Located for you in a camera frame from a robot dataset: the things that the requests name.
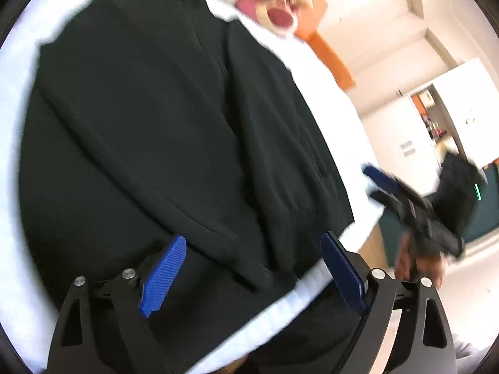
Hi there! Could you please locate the black garment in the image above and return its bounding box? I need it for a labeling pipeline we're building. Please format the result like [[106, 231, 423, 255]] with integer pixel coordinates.
[[19, 0, 354, 373]]

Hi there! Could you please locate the person's right hand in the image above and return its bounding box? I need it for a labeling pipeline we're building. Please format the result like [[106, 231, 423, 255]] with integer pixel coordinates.
[[394, 232, 448, 290]]

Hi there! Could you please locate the white wardrobe cabinet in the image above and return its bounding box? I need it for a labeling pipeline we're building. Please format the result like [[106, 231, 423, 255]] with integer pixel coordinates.
[[362, 58, 498, 196]]

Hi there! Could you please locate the light blue quilted bed cover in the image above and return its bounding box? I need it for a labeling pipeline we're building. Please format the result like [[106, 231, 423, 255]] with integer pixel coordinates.
[[1, 0, 381, 372]]

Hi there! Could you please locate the pink bear plush pillow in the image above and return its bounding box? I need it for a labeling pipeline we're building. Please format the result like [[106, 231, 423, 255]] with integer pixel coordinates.
[[236, 0, 298, 36]]

